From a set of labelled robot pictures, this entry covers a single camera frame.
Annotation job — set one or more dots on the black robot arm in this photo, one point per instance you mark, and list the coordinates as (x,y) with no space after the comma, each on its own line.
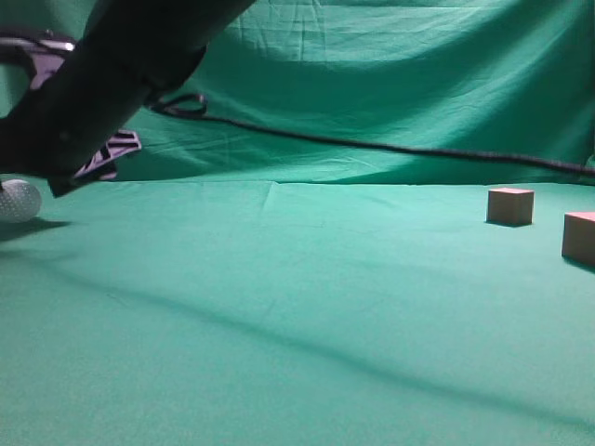
(69,126)

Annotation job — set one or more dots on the near wooden cube block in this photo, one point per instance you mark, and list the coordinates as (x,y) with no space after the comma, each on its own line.
(578,237)

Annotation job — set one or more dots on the wooden cube block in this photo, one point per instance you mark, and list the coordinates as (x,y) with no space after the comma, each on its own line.
(510,207)
(578,237)

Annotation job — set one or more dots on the white dimpled golf ball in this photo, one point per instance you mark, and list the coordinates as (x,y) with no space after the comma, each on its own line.
(21,201)

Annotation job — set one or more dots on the far wooden cube block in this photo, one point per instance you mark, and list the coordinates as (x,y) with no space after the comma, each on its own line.
(510,207)

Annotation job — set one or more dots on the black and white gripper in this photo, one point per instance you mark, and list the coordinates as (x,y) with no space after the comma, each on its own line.
(40,53)

